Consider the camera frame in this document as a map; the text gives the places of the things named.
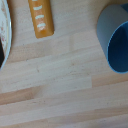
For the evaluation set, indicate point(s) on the black wrist mount edge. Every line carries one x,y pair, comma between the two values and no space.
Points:
1,57

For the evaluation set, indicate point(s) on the orange rectangular block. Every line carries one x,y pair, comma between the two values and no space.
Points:
41,16

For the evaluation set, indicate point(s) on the blue cup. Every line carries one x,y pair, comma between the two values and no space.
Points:
106,26

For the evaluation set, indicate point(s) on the white floral rim plate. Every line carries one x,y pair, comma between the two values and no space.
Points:
6,26

